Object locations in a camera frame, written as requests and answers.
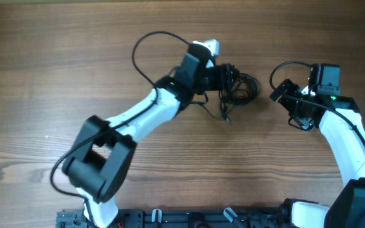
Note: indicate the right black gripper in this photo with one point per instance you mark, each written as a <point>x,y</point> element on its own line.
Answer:
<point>288,97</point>

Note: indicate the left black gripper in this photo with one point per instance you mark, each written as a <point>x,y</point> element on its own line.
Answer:
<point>221,75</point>

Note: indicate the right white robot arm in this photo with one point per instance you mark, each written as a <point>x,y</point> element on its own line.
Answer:
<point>320,105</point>

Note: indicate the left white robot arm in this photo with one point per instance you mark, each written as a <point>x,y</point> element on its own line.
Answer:
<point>102,152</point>

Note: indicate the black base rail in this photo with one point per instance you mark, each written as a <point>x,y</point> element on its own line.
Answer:
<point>229,217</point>

